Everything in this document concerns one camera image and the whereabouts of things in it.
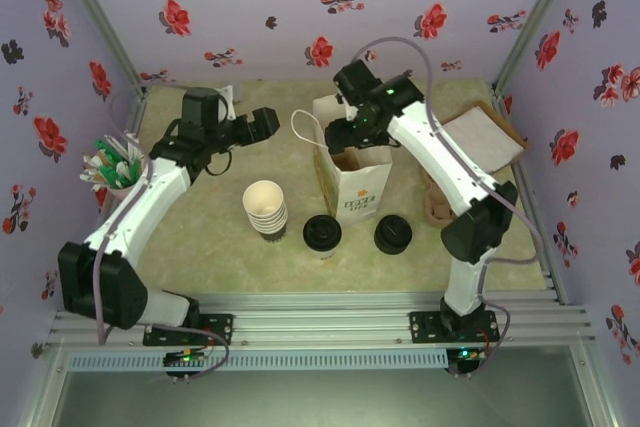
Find grey slotted cable duct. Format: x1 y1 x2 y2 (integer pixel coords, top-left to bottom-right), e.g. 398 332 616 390
67 350 449 372

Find white paper takeout bag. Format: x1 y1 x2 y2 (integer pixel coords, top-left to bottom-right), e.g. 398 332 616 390
291 95 394 228

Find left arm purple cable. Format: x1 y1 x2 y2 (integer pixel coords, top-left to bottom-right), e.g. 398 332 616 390
94 82 231 379

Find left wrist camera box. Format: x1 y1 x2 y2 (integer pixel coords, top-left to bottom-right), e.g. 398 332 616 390
217 84 244 121

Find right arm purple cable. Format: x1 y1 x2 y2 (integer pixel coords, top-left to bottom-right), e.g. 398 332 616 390
352 36 544 378

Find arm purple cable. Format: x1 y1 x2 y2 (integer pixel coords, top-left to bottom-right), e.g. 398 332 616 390
94 82 231 379
352 36 544 378

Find black plastic cup lid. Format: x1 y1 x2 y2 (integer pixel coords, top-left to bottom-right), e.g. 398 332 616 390
302 214 344 253

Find white napkin stack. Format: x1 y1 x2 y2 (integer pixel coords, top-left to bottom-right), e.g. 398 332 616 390
439 105 524 173

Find stack of paper cups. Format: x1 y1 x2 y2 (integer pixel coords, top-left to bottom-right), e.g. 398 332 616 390
242 180 290 243

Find aluminium lower frame rail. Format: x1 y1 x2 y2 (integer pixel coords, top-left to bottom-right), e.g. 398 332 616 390
14 341 69 427
569 345 619 427

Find white napkins on tray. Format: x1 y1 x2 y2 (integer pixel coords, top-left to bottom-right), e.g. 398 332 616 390
437 100 530 176

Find aluminium frame post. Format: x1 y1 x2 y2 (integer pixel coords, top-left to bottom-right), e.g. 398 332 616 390
49 0 151 98
492 0 587 91

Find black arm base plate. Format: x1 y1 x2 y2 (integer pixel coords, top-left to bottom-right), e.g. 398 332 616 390
143 313 235 347
408 310 501 346

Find brown cardboard cup sleeves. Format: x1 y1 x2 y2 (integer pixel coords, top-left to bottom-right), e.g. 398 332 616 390
423 166 459 229

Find aluminium front rail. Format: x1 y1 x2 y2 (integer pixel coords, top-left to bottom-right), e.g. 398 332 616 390
49 291 594 348

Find green straw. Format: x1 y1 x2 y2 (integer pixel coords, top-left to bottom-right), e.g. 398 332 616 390
96 136 139 181
96 174 126 194
99 161 144 186

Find black controller board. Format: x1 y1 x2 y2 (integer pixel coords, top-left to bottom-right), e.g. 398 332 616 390
163 349 211 383
446 346 489 378

